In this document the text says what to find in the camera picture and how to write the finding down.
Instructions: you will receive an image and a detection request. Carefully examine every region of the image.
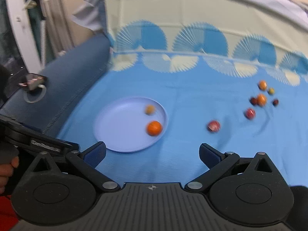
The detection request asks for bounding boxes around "person's left hand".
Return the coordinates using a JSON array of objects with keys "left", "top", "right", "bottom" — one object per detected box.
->
[{"left": 0, "top": 157, "right": 20, "bottom": 194}]

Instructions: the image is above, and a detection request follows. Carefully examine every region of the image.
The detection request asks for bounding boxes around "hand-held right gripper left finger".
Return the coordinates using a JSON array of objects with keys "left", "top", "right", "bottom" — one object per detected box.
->
[{"left": 31, "top": 141, "right": 121, "bottom": 193}]

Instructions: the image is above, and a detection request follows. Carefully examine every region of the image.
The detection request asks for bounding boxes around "white cable with connector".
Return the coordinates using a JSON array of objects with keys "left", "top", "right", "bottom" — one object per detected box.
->
[{"left": 19, "top": 73, "right": 48, "bottom": 103}]

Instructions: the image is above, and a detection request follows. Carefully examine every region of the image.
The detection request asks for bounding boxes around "blue fan-print cloth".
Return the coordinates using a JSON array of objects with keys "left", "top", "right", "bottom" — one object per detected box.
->
[{"left": 56, "top": 0, "right": 308, "bottom": 190}]

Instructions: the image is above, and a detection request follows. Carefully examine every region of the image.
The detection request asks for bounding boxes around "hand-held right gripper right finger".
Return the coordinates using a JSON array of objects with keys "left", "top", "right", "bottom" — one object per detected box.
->
[{"left": 185, "top": 143, "right": 275, "bottom": 193}]

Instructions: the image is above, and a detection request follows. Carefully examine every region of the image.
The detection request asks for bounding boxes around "red cloth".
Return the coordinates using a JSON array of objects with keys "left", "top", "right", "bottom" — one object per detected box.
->
[{"left": 0, "top": 196, "right": 20, "bottom": 231}]

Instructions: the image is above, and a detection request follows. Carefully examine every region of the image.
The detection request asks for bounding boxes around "white round frame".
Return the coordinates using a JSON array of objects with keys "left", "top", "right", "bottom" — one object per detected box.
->
[{"left": 4, "top": 0, "right": 42, "bottom": 73}]

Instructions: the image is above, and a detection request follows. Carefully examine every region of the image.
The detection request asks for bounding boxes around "light blue round plate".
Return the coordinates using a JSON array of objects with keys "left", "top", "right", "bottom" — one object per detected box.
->
[{"left": 94, "top": 97, "right": 168, "bottom": 153}]

